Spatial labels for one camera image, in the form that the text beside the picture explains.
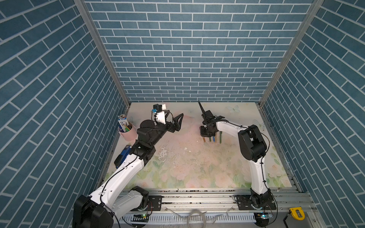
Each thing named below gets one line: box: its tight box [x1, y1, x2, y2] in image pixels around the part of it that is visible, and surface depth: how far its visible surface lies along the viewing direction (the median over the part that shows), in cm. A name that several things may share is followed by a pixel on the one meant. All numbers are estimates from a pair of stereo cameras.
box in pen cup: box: [117, 114, 131, 133], surface depth 89 cm
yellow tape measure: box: [289, 207, 306, 221], surface depth 71 cm
